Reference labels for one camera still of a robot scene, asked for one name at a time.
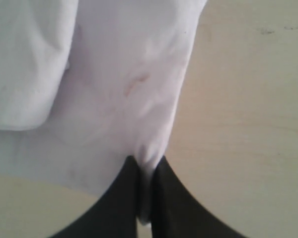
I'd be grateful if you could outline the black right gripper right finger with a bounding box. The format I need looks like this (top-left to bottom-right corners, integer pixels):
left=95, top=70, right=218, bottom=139
left=150, top=157, right=241, bottom=238

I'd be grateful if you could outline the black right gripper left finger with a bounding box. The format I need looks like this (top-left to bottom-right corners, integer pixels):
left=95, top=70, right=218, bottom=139
left=52, top=156, right=140, bottom=238

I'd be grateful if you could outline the white t-shirt with red logo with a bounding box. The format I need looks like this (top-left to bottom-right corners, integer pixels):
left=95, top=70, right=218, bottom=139
left=0, top=0, right=206, bottom=224

